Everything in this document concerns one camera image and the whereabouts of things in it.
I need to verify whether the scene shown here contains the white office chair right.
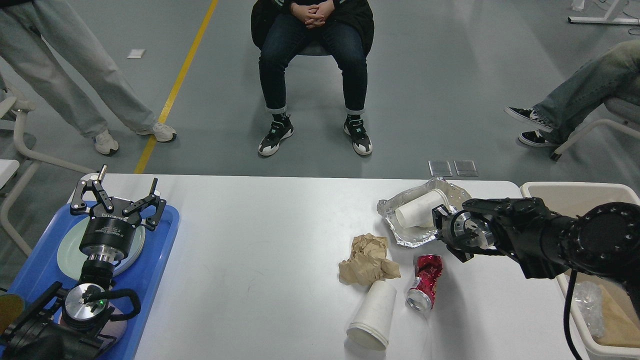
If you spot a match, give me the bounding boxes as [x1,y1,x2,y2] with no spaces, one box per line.
[550,97,640,162]

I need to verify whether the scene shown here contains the green plate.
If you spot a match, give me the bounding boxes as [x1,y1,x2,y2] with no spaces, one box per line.
[57,217,147,281]

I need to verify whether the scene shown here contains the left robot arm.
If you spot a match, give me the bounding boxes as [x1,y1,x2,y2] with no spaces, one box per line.
[1,165,167,360]

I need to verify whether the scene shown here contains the crushed red can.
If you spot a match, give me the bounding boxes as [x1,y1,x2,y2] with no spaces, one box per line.
[406,254,443,316]

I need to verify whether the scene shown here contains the aluminium foil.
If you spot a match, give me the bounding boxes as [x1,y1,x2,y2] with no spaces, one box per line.
[573,281,605,339]

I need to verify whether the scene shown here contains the standing person grey trousers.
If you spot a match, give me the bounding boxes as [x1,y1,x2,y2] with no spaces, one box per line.
[0,0,179,157]

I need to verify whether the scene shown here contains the large brown paper bag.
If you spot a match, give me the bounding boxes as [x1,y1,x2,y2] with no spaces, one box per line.
[595,284,640,348]

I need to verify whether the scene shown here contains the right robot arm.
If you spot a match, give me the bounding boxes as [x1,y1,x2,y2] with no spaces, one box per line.
[432,197,640,359]

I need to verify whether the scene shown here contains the floor socket plate left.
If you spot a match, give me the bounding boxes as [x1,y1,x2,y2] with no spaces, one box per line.
[428,160,453,177]

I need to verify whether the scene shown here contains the seated person dark jeans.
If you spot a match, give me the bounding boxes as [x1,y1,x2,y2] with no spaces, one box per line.
[250,0,375,158]

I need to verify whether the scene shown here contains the floor socket plate right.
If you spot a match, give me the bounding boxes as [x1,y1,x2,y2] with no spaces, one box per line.
[454,161,479,177]

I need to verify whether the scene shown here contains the beige plastic bin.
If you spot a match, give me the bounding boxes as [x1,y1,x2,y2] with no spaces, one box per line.
[520,182,639,360]

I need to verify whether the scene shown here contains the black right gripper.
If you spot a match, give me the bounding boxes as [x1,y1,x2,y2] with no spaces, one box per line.
[432,197,556,263]

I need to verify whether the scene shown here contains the brown paper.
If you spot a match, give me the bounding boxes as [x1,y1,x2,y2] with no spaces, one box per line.
[338,233,402,287]

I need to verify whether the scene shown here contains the paper cup in foil tray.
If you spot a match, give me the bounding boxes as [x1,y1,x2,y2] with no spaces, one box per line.
[395,188,450,229]

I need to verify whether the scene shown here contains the white paper scrap on floor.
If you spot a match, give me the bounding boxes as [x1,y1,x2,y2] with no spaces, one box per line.
[126,48,146,59]

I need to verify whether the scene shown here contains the aluminium foil tray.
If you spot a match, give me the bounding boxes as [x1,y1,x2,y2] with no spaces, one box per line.
[376,177,471,248]

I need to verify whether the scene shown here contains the floor socket plate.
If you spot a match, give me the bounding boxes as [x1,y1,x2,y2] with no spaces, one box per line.
[428,160,453,177]
[454,161,479,177]

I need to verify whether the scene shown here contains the white desk leg far right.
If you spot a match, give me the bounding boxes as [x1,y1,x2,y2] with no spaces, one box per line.
[567,0,640,26]

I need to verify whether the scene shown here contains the seated person on right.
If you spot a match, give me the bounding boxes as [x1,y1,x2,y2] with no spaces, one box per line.
[504,39,640,147]

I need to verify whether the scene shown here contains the white paper cup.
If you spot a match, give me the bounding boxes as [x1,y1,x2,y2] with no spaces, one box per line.
[346,280,397,351]

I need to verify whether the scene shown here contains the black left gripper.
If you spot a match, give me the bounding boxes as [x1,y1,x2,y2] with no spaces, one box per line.
[70,165,167,262]

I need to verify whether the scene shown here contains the blue plastic tray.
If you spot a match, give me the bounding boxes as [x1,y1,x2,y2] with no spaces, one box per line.
[8,204,179,360]

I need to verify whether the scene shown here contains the chair under middle person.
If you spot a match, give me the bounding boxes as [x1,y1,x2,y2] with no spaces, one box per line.
[298,42,330,57]

